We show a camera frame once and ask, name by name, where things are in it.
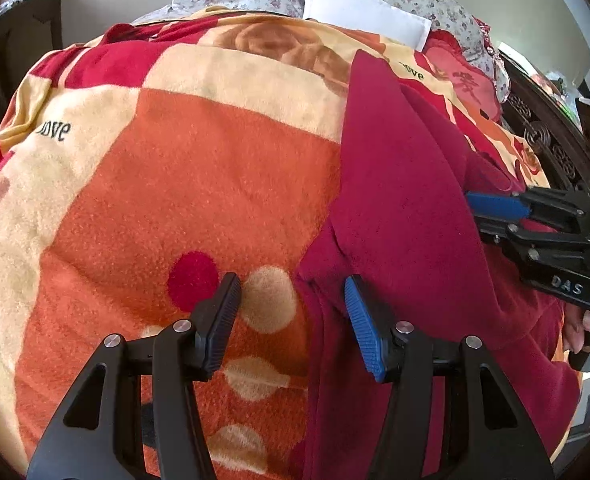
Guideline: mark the red heart cushion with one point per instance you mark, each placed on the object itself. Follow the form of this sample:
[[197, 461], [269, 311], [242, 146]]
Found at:
[[471, 85]]

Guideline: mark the white pillow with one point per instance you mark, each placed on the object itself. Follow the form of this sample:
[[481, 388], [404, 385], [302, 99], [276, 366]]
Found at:
[[374, 16]]

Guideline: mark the dark wooden side cabinet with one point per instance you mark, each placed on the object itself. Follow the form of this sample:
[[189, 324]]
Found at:
[[28, 30]]

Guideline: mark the orange red patterned blanket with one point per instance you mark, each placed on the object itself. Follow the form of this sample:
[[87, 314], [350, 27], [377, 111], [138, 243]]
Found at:
[[138, 169]]

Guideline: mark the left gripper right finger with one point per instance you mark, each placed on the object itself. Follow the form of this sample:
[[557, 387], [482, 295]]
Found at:
[[487, 433]]

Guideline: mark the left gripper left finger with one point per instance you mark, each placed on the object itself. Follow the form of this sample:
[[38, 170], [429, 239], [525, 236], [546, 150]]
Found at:
[[96, 431]]

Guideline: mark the dark red fleece garment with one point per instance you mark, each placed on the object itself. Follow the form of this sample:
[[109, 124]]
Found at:
[[401, 222]]

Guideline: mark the dark carved wooden headboard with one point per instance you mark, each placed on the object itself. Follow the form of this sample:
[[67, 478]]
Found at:
[[562, 145]]

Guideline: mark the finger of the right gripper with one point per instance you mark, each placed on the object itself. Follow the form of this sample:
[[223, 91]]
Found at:
[[504, 208], [502, 231]]

